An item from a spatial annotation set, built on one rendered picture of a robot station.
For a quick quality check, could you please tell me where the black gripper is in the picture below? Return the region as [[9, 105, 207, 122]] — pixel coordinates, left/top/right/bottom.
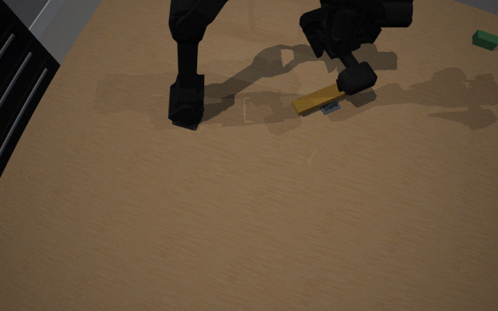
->
[[299, 7, 378, 95]]

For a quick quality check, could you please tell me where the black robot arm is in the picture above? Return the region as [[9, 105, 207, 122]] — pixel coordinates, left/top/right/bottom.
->
[[168, 0, 413, 131]]

